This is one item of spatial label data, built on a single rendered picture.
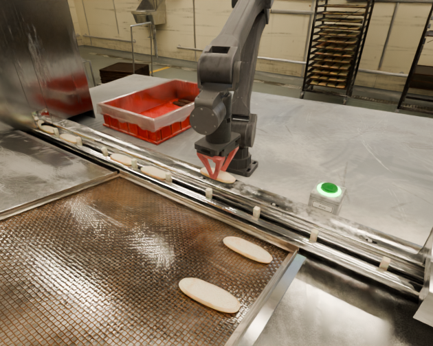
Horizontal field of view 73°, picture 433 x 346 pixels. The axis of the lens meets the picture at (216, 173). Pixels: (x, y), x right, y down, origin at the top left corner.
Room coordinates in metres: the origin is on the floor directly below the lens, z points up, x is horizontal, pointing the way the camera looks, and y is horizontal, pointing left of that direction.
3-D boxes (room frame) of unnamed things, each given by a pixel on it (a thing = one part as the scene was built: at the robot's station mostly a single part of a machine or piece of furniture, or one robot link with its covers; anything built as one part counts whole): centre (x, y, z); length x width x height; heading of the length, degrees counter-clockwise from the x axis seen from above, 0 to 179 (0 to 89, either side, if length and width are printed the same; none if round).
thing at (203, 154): (0.60, 0.00, 0.97); 0.07 x 0.07 x 0.09; 56
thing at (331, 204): (0.58, -0.27, 0.84); 0.08 x 0.08 x 0.11; 56
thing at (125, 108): (1.24, 0.21, 0.88); 0.49 x 0.34 x 0.10; 145
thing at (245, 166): (0.82, -0.07, 0.86); 0.12 x 0.09 x 0.08; 62
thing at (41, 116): (1.06, 0.66, 0.90); 0.06 x 0.01 x 0.06; 146
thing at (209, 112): (0.57, 0.00, 1.13); 0.11 x 0.09 x 0.12; 164
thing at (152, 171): (0.73, 0.18, 0.86); 0.10 x 0.04 x 0.01; 56
